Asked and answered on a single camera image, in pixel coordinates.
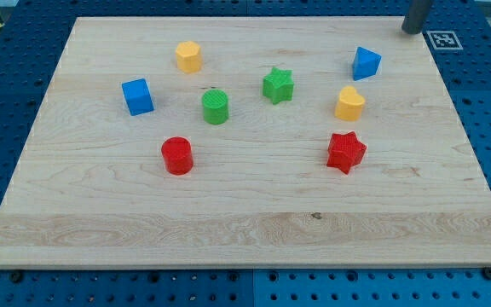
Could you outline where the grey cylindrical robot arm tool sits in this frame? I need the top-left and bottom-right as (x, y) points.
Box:
(401, 0), (434, 35)

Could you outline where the light wooden board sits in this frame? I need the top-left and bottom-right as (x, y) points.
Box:
(0, 17), (491, 269)

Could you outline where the green cylinder block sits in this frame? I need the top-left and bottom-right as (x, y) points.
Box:
(201, 89), (229, 125)

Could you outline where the red cylinder block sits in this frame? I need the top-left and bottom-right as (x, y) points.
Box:
(161, 136), (194, 175)

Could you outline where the green star block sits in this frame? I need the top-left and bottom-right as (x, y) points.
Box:
(263, 67), (294, 105)

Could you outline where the red star block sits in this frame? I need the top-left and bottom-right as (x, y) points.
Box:
(326, 131), (367, 175)

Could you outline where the yellow hexagon block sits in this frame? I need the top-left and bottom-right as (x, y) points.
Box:
(175, 41), (203, 73)

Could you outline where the yellow heart block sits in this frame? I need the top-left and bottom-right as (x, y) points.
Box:
(334, 86), (366, 121)

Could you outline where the blue cube block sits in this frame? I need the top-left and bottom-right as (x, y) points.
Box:
(121, 78), (154, 116)

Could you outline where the blue triangle block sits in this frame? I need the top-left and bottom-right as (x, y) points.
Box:
(352, 47), (382, 81)

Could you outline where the white fiducial marker tag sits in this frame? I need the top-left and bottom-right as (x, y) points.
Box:
(426, 30), (463, 50)

